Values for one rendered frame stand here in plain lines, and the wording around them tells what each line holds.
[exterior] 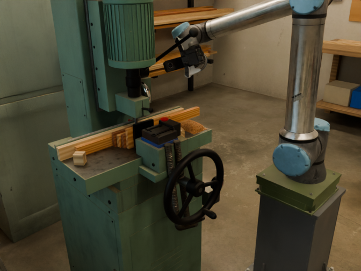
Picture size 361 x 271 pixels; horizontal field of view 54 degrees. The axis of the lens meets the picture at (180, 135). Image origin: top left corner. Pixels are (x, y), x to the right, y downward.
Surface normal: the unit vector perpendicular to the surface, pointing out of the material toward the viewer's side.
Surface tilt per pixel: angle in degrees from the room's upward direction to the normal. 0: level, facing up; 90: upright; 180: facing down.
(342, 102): 90
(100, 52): 90
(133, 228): 90
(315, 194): 1
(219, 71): 90
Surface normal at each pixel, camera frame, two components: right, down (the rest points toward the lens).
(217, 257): -0.01, -0.91
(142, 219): 0.68, 0.29
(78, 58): -0.73, 0.29
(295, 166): -0.58, 0.42
